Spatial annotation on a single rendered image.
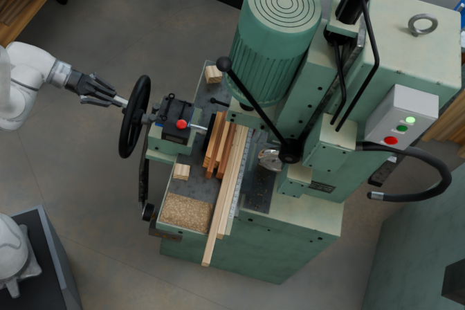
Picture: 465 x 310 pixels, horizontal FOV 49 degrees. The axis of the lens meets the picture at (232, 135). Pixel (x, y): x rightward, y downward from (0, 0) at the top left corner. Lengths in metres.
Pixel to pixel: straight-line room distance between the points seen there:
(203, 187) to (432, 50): 0.76
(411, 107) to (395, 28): 0.18
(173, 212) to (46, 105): 1.40
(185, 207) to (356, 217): 1.35
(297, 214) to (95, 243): 1.07
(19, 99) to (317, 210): 1.02
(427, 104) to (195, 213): 0.70
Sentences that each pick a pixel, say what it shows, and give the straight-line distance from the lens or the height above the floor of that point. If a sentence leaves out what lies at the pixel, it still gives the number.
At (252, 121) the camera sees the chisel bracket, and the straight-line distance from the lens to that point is 1.49.
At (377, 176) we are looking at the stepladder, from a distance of 2.69.
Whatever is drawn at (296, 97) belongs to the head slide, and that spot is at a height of 1.27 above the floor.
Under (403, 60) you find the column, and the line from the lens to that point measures 1.13.
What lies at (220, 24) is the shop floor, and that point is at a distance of 3.04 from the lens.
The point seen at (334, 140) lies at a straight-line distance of 1.22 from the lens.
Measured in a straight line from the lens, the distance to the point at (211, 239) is 1.44.
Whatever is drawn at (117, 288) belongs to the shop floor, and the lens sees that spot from 2.36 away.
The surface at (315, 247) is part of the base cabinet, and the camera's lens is 1.83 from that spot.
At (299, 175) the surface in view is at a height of 1.08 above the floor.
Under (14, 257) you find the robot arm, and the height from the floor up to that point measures 0.79.
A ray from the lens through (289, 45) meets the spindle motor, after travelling 1.11.
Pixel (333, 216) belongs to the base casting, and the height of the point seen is 0.80.
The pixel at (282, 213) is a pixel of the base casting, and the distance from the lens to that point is 1.66.
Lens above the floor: 2.32
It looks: 61 degrees down
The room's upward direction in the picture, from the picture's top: 20 degrees clockwise
